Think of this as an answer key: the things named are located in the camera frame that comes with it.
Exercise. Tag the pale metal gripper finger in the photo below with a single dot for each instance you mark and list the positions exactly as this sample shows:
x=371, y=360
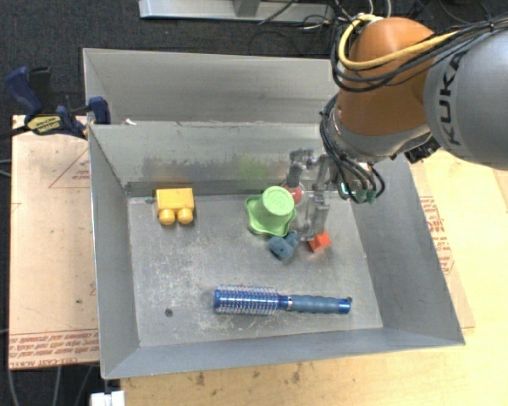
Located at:
x=295, y=171
x=318, y=216

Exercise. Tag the small red ball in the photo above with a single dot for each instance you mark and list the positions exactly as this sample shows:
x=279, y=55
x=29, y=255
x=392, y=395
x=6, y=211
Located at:
x=297, y=194

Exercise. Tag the orange-red small block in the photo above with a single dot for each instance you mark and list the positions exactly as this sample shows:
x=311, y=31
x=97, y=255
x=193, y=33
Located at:
x=320, y=242

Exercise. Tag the green toy cup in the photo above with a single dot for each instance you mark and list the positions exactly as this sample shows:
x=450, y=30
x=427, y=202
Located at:
x=271, y=212

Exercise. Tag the blue-grey fuzzy toy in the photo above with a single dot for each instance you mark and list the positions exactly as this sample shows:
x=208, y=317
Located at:
x=281, y=247

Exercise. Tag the blue round hairbrush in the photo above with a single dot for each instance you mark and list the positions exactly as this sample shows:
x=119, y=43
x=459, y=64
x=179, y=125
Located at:
x=254, y=300

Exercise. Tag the grey metal bin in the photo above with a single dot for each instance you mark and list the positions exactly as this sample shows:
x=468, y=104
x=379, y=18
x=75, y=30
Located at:
x=220, y=269

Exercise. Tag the yellow toy building block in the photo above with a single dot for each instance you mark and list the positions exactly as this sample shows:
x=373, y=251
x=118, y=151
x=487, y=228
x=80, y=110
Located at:
x=174, y=203

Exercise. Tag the brown cardboard board, red print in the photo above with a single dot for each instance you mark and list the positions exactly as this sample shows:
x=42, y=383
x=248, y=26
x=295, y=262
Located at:
x=51, y=243

